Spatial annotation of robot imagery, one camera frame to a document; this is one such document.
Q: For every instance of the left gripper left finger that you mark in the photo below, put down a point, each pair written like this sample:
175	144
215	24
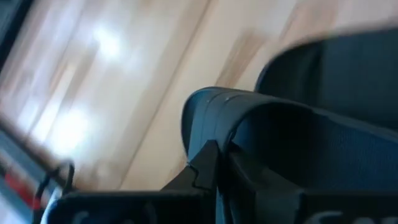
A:
205	168

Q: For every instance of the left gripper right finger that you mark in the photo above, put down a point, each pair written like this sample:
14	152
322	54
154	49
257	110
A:
245	180

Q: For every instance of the black rubber slide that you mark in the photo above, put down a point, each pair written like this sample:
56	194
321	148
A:
342	149
342	77

